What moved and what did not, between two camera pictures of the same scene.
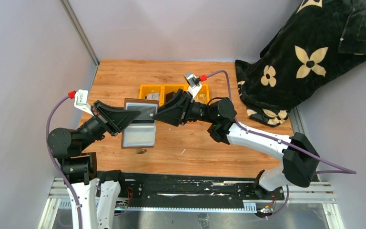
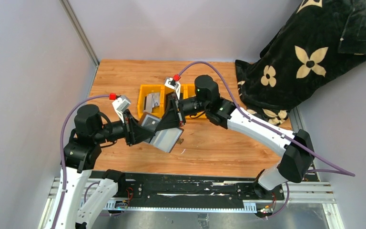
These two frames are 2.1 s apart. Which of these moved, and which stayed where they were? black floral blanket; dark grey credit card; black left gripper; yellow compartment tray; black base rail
Moved: dark grey credit card; black left gripper
Stayed: black floral blanket; yellow compartment tray; black base rail
